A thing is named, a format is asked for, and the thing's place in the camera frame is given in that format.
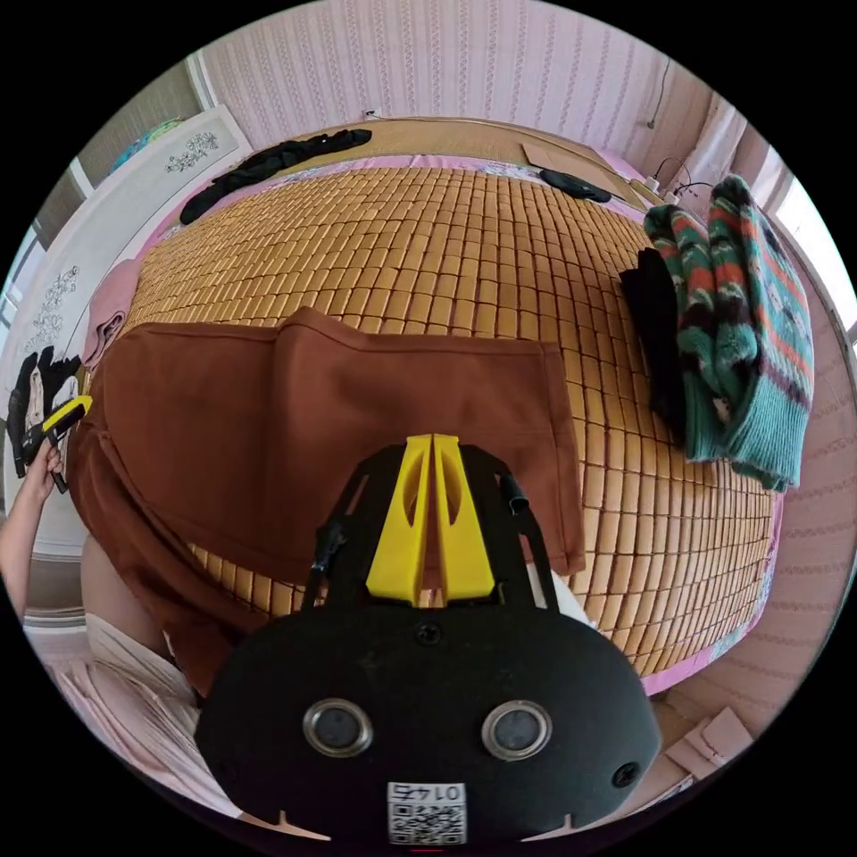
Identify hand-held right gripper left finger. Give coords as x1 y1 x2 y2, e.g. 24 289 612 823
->
366 435 435 604

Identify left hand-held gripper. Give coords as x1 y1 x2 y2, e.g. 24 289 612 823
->
9 394 95 495

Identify white power strip with cables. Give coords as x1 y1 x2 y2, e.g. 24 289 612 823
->
644 156 712 204

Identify long black garment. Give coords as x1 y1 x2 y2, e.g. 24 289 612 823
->
179 128 373 226

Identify small black garment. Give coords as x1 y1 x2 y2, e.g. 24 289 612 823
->
537 168 613 204

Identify bed with bamboo mat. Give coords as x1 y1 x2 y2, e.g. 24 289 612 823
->
81 117 786 699

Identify pink garment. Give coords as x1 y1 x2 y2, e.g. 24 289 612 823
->
82 257 143 370

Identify cardboard pieces on floor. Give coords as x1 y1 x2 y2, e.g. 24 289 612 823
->
662 705 756 783

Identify person's left hand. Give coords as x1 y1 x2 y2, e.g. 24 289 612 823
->
23 443 65 508

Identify person's body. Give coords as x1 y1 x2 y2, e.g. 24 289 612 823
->
23 535 244 820

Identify flat cardboard piece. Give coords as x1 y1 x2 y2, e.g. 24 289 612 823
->
521 141 608 170

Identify brown long pants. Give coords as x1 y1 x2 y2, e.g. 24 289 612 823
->
65 305 588 699

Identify black and white garment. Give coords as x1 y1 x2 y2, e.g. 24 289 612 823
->
6 344 84 470

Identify person's left forearm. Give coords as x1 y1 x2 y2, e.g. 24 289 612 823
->
0 494 49 607

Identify pile of clothes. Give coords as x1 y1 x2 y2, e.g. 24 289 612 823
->
618 173 817 494

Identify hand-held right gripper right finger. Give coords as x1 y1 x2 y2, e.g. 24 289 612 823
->
433 434 498 604

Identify white cupboard with flower print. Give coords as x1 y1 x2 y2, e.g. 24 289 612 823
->
0 104 257 558

